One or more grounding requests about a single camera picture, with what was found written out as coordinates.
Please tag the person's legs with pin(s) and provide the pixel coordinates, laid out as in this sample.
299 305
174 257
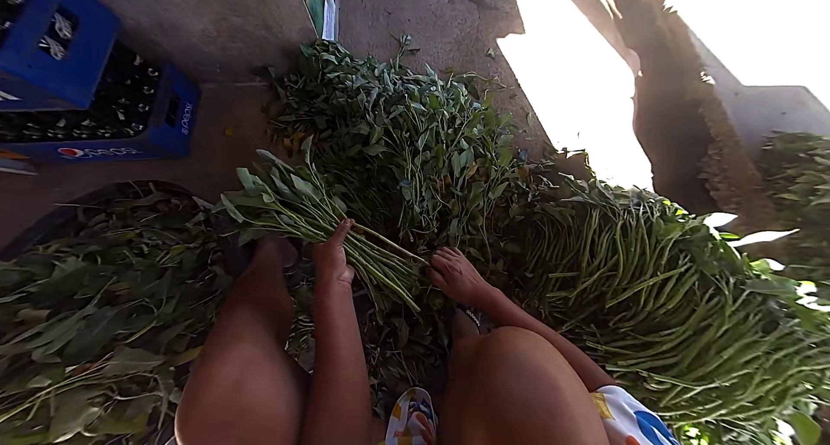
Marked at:
532 393

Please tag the blue plastic bottle crate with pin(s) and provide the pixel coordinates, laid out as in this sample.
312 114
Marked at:
172 133
78 75

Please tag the person's left forearm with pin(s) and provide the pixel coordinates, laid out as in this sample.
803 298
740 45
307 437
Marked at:
339 360

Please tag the bunch of leafy green stems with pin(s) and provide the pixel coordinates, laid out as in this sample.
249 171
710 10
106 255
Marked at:
308 205

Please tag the person's left thumb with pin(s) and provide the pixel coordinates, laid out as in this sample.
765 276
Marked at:
340 231

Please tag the large black round basin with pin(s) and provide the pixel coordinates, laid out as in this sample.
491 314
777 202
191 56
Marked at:
68 215

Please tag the pile of long green stems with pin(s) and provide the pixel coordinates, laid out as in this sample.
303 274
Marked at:
655 263

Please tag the person's right forearm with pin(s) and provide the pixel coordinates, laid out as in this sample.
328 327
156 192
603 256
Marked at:
544 335

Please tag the pile of dark leafy greens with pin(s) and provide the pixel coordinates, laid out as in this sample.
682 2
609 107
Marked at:
415 127

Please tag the group of bottles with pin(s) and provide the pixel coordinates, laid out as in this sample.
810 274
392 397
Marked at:
120 98
55 33

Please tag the person's right fingers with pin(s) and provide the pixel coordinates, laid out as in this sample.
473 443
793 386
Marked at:
441 262

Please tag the pile of loose broad leaves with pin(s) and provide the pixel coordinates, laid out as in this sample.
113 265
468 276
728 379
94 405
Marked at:
97 315

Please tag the person's right hand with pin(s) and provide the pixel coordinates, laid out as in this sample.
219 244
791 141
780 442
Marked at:
463 281

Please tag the person's body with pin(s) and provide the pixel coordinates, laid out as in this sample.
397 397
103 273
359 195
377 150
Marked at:
632 419

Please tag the green poster with white edge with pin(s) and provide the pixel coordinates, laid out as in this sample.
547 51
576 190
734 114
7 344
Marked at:
321 4

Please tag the single pale stem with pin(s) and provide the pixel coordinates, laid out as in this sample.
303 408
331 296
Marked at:
392 243

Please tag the person's left hand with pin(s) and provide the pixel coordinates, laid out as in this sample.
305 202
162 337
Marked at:
332 260

